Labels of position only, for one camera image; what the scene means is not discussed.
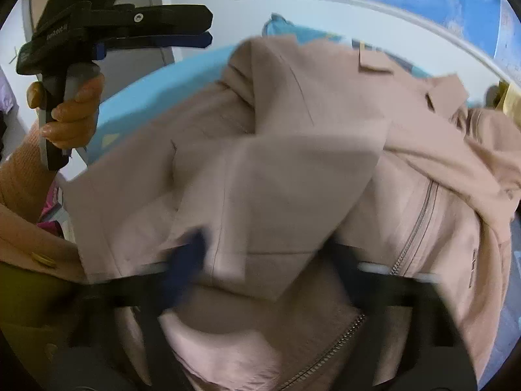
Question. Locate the person's beige coat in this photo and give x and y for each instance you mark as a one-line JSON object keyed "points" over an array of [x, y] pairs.
{"points": [[24, 244]]}

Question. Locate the pink object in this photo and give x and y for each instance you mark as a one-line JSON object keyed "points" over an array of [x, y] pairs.
{"points": [[53, 211]]}

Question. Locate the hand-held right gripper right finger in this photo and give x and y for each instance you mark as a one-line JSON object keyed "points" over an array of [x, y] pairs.
{"points": [[354, 281]]}

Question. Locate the teal grey patterned bed sheet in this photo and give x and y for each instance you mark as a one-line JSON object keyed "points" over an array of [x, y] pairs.
{"points": [[134, 97]]}

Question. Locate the person's left hand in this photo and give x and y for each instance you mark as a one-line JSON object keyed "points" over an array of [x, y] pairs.
{"points": [[79, 118]]}

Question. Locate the person's left forearm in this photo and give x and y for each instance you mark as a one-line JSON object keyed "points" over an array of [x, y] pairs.
{"points": [[24, 171]]}

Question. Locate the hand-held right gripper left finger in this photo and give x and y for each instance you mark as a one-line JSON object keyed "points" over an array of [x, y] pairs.
{"points": [[187, 269]]}

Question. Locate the pink jacket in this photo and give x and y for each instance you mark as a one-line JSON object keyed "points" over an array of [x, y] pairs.
{"points": [[285, 150]]}

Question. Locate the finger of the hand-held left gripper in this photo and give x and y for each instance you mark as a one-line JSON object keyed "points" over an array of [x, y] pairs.
{"points": [[179, 40], [171, 18]]}

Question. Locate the person's olive garment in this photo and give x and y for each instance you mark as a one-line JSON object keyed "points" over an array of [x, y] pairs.
{"points": [[28, 305]]}

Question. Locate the cream yellow garment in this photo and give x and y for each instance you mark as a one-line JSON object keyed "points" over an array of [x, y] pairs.
{"points": [[511, 102]]}

